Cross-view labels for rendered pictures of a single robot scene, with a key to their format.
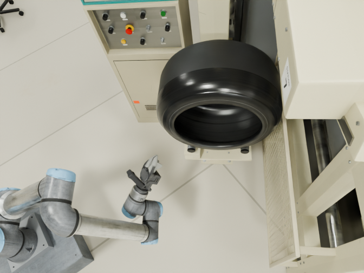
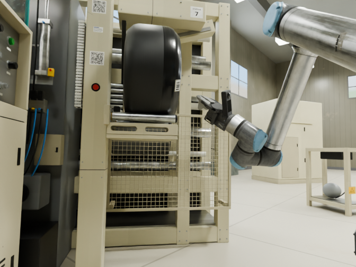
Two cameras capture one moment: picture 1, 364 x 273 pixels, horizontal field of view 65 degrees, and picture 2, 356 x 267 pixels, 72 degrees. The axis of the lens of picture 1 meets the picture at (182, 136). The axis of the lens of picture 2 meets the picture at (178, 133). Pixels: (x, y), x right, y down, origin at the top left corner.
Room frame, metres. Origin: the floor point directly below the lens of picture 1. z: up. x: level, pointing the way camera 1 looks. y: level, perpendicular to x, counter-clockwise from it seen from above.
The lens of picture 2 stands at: (1.24, 1.14, 0.73)
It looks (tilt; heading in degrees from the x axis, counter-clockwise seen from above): 4 degrees up; 244
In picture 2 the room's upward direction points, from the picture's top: 1 degrees clockwise
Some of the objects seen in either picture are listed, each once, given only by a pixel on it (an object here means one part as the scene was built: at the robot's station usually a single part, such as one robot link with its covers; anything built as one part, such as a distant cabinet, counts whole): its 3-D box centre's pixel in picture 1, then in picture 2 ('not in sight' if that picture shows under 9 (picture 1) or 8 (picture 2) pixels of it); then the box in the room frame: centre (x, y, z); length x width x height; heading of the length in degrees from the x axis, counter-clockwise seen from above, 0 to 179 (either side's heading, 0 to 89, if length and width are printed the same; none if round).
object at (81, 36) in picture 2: not in sight; (81, 64); (1.13, -0.26, 1.19); 0.05 x 0.04 x 0.48; 73
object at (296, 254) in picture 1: (275, 179); (171, 161); (0.48, -0.46, 0.65); 0.90 x 0.02 x 0.70; 163
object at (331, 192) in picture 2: not in sight; (335, 178); (-2.05, -0.81, 0.40); 0.60 x 0.35 x 0.80; 83
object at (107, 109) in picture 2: not in sight; (110, 119); (0.96, -0.27, 0.90); 0.40 x 0.03 x 0.10; 73
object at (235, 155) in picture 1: (218, 131); (141, 138); (0.79, -0.21, 0.80); 0.37 x 0.36 x 0.02; 73
